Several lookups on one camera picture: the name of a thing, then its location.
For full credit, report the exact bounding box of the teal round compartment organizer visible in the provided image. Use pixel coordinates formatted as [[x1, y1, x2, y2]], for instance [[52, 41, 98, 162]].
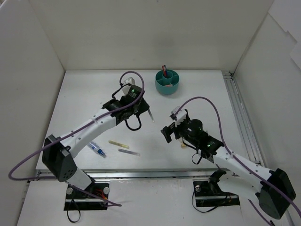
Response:
[[155, 69, 180, 96]]

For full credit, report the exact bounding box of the yellow transparent pen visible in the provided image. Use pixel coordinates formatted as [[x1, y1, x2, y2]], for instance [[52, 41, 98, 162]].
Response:
[[108, 140, 129, 149]]

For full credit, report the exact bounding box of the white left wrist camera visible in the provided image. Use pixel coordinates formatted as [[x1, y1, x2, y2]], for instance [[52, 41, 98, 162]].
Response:
[[123, 77, 135, 85]]

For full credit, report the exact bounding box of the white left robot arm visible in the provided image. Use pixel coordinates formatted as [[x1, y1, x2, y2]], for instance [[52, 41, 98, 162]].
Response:
[[42, 85, 149, 198]]

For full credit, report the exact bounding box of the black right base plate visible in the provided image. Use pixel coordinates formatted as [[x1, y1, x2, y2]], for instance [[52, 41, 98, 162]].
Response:
[[192, 180, 240, 210]]

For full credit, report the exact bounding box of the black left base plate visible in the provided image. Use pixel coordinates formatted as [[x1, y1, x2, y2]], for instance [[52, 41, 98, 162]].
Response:
[[64, 183, 110, 211]]

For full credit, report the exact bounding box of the aluminium front rail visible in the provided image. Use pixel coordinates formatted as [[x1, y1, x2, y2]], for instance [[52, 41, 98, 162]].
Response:
[[35, 167, 222, 179]]

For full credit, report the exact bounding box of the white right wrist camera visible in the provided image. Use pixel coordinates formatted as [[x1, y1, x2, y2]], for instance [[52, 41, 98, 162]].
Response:
[[170, 106, 187, 127]]

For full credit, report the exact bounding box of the white blue correction tape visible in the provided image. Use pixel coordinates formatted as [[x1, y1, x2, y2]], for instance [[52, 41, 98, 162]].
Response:
[[87, 141, 106, 158]]

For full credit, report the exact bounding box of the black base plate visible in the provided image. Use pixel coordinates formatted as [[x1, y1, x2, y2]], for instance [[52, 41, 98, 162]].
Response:
[[64, 183, 110, 211], [192, 180, 240, 210]]

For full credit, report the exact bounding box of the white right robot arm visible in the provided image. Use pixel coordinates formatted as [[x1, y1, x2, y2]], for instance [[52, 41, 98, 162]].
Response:
[[161, 107, 296, 220]]

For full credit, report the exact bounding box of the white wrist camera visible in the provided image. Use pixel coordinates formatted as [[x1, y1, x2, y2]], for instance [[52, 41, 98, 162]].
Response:
[[123, 77, 135, 85], [170, 106, 187, 127]]

